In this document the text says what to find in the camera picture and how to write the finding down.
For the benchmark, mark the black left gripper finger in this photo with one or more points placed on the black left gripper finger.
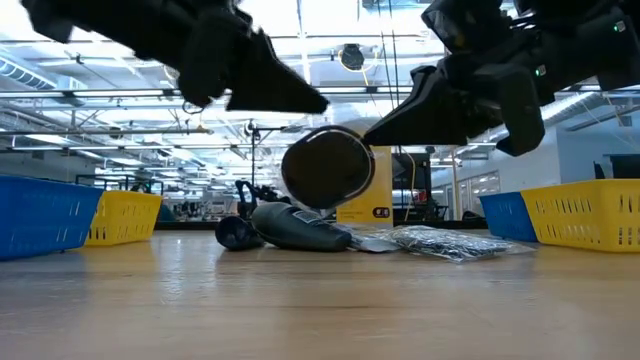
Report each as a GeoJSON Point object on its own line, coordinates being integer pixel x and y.
{"type": "Point", "coordinates": [270, 85]}
{"type": "Point", "coordinates": [202, 70]}

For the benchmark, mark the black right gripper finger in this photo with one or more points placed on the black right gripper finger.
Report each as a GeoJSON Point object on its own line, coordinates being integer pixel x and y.
{"type": "Point", "coordinates": [520, 115]}
{"type": "Point", "coordinates": [430, 117]}

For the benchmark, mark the clear plastic toiletry packet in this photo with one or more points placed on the clear plastic toiletry packet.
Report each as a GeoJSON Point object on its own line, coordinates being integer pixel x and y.
{"type": "Point", "coordinates": [450, 242]}
{"type": "Point", "coordinates": [372, 241]}

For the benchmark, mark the dark grey handheld device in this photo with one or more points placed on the dark grey handheld device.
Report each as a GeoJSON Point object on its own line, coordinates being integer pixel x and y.
{"type": "Point", "coordinates": [300, 227]}

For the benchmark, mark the black background robot arm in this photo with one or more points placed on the black background robot arm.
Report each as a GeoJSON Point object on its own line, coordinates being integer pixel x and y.
{"type": "Point", "coordinates": [250, 197]}

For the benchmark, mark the blue plastic basket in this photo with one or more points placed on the blue plastic basket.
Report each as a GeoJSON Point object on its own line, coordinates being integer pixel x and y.
{"type": "Point", "coordinates": [45, 217]}
{"type": "Point", "coordinates": [505, 217]}

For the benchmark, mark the black computer monitor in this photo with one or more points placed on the black computer monitor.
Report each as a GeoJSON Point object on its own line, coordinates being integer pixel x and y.
{"type": "Point", "coordinates": [620, 166]}

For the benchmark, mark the yellow plastic basket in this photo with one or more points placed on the yellow plastic basket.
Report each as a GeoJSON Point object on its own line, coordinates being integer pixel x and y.
{"type": "Point", "coordinates": [125, 217]}
{"type": "Point", "coordinates": [585, 215]}

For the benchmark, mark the dark blue toiletry tube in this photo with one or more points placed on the dark blue toiletry tube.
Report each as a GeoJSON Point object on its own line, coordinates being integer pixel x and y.
{"type": "Point", "coordinates": [237, 234]}

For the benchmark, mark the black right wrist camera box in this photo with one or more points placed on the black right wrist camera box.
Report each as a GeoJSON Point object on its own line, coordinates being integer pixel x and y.
{"type": "Point", "coordinates": [465, 22]}

